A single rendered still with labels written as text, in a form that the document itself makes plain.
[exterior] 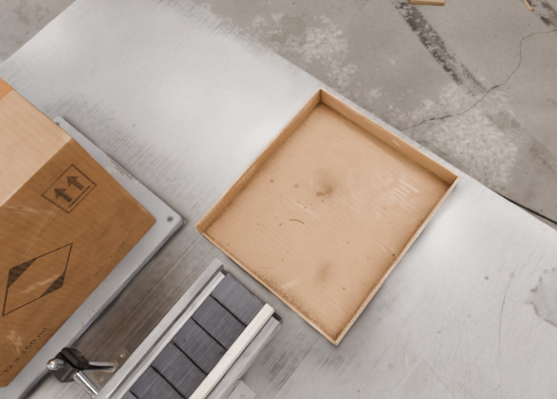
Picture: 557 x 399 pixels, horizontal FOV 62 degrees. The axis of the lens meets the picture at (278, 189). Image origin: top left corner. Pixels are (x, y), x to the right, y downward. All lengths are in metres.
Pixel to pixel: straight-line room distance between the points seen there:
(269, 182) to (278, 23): 1.34
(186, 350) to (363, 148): 0.40
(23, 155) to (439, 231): 0.55
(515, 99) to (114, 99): 1.45
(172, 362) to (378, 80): 1.42
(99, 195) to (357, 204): 0.37
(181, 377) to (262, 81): 0.49
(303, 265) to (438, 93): 1.27
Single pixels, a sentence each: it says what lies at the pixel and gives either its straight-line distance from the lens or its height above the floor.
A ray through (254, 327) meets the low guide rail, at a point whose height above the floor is 0.92.
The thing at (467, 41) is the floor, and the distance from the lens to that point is 2.03.
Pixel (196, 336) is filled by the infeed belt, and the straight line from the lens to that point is 0.65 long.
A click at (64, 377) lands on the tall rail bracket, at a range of 0.61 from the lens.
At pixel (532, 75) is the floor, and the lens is 2.01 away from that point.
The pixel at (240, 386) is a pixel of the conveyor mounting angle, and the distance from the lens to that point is 0.68.
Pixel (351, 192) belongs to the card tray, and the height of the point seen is 0.83.
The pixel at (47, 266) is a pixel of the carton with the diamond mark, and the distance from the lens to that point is 0.62.
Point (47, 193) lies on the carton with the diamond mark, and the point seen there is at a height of 1.08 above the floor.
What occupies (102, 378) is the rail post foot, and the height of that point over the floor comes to 0.83.
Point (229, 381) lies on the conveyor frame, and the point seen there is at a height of 0.88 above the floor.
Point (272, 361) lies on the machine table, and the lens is 0.68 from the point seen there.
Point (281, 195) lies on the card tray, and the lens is 0.73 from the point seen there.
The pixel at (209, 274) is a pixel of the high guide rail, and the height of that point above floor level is 0.96.
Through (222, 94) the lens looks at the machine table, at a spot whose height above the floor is 0.83.
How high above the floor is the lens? 1.51
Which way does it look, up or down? 68 degrees down
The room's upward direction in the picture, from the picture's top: 11 degrees counter-clockwise
